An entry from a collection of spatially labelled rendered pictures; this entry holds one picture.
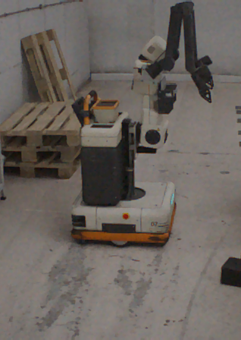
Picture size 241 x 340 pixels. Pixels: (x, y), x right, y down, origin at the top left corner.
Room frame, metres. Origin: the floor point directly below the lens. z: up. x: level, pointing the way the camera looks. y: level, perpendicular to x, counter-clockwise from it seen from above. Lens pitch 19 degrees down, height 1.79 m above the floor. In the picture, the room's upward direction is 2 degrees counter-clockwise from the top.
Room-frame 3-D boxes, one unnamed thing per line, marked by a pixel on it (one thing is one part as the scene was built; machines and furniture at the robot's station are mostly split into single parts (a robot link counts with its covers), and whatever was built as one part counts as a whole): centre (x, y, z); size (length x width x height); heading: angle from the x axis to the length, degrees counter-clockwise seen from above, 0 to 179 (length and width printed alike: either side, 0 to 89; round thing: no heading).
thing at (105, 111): (3.96, 0.08, 0.87); 0.23 x 0.15 x 0.11; 170
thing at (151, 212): (3.94, -0.03, 0.16); 0.67 x 0.64 x 0.25; 80
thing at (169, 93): (3.89, -0.32, 0.99); 0.28 x 0.16 x 0.22; 170
